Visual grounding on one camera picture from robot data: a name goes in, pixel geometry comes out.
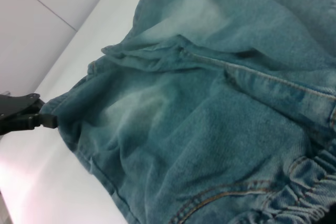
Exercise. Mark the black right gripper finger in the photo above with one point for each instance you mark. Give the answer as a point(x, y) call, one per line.
point(331, 214)

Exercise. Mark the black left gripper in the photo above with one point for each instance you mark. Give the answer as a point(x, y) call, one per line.
point(13, 113)

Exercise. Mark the blue denim shorts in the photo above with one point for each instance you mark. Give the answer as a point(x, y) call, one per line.
point(197, 129)

